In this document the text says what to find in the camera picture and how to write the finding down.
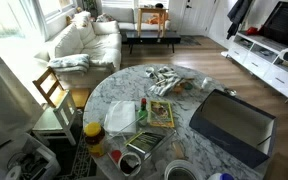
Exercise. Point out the clear plastic container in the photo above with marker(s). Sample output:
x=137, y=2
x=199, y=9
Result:
x=169, y=136

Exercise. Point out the orange brown wooden piece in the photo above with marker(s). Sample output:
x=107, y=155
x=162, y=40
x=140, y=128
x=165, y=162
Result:
x=178, y=89

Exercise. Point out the folded grey blanket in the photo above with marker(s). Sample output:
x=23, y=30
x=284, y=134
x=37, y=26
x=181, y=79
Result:
x=69, y=63

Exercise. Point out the white TV console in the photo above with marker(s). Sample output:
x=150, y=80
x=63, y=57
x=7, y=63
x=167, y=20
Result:
x=250, y=61

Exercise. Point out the blue white bottle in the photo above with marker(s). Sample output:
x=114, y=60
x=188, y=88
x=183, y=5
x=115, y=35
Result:
x=221, y=176

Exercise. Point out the white paper roll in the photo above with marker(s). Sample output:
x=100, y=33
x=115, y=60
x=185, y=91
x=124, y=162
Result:
x=13, y=173

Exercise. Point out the white door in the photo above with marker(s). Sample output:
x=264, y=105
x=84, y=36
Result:
x=197, y=16

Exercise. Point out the white curtain sheet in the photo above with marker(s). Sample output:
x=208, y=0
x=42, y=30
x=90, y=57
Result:
x=4, y=100

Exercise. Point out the white wooden chair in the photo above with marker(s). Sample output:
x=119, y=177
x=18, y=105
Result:
x=49, y=123

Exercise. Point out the white paper napkin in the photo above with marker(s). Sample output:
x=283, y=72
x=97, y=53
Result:
x=120, y=116

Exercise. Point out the black television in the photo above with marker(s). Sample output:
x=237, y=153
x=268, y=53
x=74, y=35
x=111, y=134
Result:
x=284, y=23

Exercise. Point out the green magazine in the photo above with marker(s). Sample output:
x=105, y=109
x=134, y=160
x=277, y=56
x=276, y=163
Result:
x=161, y=113

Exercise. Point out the patterned cushion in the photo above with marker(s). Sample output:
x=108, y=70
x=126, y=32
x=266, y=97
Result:
x=104, y=17

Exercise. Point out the red object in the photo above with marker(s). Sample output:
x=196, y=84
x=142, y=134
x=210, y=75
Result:
x=251, y=31

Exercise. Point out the white sectional sofa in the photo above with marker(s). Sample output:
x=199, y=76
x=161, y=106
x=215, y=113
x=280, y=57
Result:
x=100, y=43

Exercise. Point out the light wooden stool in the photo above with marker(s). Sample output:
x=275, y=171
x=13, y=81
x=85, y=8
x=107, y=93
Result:
x=150, y=10

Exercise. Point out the black round object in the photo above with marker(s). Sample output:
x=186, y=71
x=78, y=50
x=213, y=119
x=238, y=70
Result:
x=159, y=5

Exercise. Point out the green sauce bottle red cap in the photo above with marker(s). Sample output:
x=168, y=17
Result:
x=143, y=115

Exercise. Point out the jar with yellow lid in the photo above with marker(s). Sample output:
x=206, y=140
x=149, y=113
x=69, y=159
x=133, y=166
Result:
x=94, y=138

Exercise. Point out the patterned dark rug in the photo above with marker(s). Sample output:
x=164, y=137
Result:
x=80, y=163

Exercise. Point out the brown cardboard box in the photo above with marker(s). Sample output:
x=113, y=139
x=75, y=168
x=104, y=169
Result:
x=280, y=168

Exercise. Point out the green house plant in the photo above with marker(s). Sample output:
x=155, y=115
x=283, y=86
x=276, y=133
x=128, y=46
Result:
x=90, y=6

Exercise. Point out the green plastic lid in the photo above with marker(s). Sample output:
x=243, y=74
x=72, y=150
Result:
x=188, y=86

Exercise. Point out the clear storage bin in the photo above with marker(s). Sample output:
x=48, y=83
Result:
x=34, y=163

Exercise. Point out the black coffee table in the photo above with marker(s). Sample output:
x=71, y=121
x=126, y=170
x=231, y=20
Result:
x=150, y=36

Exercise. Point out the red lid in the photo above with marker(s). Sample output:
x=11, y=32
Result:
x=116, y=156

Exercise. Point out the orange toy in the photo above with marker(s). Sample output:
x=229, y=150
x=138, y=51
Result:
x=155, y=19

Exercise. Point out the light grey couch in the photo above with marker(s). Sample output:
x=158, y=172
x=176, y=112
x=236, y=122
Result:
x=117, y=15

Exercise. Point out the grey white striped cloth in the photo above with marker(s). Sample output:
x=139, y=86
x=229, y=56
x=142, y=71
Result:
x=165, y=81

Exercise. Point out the dark hanging jacket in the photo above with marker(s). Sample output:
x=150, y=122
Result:
x=237, y=13

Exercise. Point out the dark blue shoe box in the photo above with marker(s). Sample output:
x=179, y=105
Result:
x=217, y=133

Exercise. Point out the grey door mat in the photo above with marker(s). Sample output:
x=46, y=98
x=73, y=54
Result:
x=187, y=40

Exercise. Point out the brown wooden chair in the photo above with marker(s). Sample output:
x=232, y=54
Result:
x=80, y=96

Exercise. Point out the white cup dark contents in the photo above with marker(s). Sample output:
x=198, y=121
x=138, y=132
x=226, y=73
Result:
x=129, y=163

